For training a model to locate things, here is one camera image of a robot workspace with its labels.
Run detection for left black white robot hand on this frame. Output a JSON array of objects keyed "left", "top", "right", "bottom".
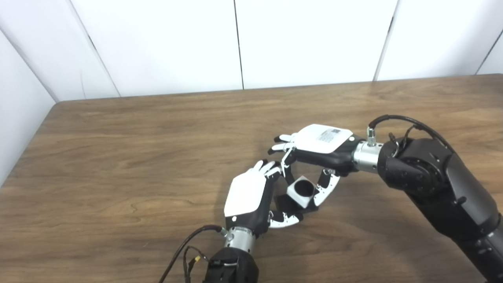
[{"left": 224, "top": 159, "right": 304, "bottom": 236}]

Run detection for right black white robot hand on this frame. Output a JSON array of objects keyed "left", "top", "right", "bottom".
[{"left": 268, "top": 124, "right": 364, "bottom": 208}]

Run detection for black peg with base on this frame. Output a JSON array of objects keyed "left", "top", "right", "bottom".
[{"left": 274, "top": 180, "right": 319, "bottom": 215}]

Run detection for white square piece with hole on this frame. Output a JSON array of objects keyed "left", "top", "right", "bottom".
[{"left": 286, "top": 176, "right": 316, "bottom": 209}]

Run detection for thick black right wrist cable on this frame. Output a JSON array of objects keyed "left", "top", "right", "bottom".
[{"left": 367, "top": 114, "right": 456, "bottom": 154}]

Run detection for thick black wrist cable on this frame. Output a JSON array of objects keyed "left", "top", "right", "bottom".
[
  {"left": 159, "top": 224, "right": 228, "bottom": 283},
  {"left": 367, "top": 114, "right": 456, "bottom": 154}
]

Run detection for thin right arm wires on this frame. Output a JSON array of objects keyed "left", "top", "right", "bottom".
[{"left": 389, "top": 126, "right": 415, "bottom": 158}]

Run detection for thick black left wrist cable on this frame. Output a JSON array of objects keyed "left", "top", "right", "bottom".
[{"left": 159, "top": 224, "right": 228, "bottom": 283}]

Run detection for thin left wires yellow connector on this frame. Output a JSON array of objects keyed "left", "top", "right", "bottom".
[{"left": 183, "top": 246, "right": 211, "bottom": 283}]

